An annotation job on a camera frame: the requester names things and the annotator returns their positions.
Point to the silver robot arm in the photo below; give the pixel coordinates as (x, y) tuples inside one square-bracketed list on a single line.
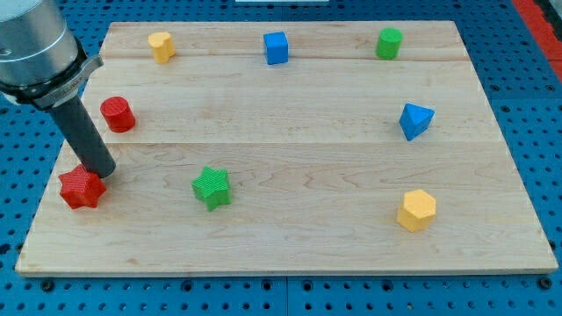
[(42, 62)]

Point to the light wooden board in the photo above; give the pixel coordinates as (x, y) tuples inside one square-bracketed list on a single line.
[(317, 161)]

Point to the green star block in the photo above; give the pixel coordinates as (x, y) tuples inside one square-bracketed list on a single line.
[(212, 188)]

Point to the blue cube block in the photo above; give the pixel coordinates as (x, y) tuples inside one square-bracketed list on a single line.
[(276, 48)]

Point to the blue triangular prism block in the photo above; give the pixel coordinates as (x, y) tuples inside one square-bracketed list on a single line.
[(415, 120)]

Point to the yellow hexagon block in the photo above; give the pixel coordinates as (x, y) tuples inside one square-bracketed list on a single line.
[(417, 210)]

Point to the green cylinder block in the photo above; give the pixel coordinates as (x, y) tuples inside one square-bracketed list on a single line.
[(389, 42)]

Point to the yellow heart block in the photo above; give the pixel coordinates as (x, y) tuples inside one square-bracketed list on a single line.
[(162, 46)]

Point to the red cylinder block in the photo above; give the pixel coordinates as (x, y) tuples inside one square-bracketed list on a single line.
[(117, 114)]

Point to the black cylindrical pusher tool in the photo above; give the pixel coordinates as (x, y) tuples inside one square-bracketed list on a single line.
[(81, 134)]

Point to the red star block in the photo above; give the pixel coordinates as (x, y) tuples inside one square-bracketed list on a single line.
[(80, 188)]

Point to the red strip at corner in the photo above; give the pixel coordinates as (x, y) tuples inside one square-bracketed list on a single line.
[(544, 23)]

